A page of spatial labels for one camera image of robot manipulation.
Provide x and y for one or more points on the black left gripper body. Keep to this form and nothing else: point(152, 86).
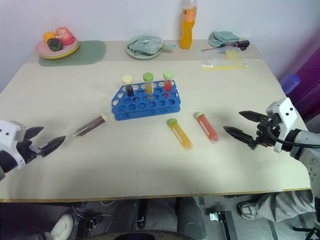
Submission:
point(27, 150)

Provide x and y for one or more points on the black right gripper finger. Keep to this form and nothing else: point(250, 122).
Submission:
point(253, 116)
point(240, 135)

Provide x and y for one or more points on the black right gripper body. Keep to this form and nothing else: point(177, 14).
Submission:
point(266, 135)

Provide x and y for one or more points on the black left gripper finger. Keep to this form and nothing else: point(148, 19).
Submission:
point(51, 146)
point(32, 132)

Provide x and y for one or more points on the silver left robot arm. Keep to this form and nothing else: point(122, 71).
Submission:
point(6, 161)

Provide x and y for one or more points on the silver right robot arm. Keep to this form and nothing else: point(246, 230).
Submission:
point(308, 150)

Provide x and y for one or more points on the green-capped red liquid tube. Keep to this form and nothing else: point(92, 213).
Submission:
point(207, 128)
point(168, 82)

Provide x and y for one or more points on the cream-capped dark liquid tube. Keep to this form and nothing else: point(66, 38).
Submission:
point(91, 124)
point(129, 87)

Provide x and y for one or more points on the green-capped yellow liquid tube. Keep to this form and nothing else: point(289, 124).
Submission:
point(148, 83)
point(180, 136)

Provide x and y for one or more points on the blue test tube rack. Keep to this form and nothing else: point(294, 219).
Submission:
point(147, 106)

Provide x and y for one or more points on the blue ribbed cap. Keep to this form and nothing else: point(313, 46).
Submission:
point(291, 82)

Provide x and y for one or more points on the thin yellow strip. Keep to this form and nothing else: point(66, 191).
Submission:
point(225, 67)

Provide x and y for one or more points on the clear bag of yellow pieces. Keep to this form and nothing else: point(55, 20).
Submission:
point(230, 56)

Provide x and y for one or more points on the purple fabric object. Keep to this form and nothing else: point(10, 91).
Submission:
point(310, 80)

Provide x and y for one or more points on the grey trouser leg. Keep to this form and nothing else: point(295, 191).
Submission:
point(285, 205)

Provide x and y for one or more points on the grey white sneaker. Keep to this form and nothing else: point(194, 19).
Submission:
point(248, 210)

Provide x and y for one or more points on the white shoe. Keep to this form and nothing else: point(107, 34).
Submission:
point(62, 227)

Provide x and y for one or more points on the stack of pastel plates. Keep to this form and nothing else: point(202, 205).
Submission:
point(57, 53)

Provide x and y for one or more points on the crumpled teal cloth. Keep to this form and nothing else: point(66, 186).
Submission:
point(223, 37)

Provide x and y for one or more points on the dark toy fruit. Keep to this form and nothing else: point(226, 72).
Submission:
point(55, 45)

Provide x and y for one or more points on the black metal stand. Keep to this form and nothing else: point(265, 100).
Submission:
point(226, 225)

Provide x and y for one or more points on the green placemat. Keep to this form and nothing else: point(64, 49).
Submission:
point(87, 53)

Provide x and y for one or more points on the dark rounded shape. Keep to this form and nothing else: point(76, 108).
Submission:
point(190, 217)

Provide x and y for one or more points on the orange toy fruit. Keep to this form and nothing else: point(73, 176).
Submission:
point(48, 35)

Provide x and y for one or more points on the pink toy peach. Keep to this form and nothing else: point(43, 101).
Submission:
point(65, 36)

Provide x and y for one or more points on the orange soda bottle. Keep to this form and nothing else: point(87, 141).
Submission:
point(187, 35)

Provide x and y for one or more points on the pale green plate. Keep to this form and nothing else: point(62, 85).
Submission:
point(140, 56)

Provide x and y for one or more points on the teal pouch with loop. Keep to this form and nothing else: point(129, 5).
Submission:
point(146, 45)

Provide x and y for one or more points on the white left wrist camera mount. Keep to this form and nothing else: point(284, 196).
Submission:
point(10, 136)

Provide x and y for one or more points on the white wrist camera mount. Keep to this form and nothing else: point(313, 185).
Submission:
point(10, 136)
point(286, 115)

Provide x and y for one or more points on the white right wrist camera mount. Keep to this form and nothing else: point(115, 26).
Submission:
point(286, 115)

